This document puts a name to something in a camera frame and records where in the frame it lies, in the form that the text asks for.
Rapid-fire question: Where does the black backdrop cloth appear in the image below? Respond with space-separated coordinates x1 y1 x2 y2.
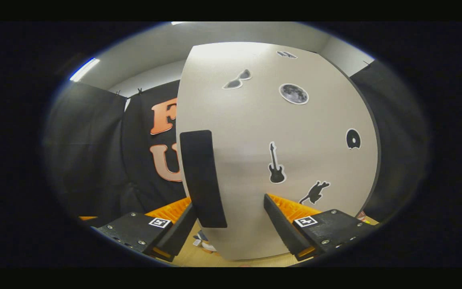
43 60 430 229

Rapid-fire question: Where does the white cabinet door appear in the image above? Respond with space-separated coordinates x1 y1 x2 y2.
175 41 382 261

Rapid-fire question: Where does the penguin plush toy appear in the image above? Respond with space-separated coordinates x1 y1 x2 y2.
192 230 217 253

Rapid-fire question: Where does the black cabinet door handle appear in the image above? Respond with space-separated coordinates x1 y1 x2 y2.
179 129 228 228

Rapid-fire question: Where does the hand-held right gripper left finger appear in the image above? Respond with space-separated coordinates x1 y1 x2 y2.
93 197 198 263

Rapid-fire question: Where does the stack of books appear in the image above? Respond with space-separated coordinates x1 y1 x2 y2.
355 211 376 224

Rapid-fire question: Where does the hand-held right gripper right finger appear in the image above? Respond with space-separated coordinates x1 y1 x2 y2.
263 193 378 262

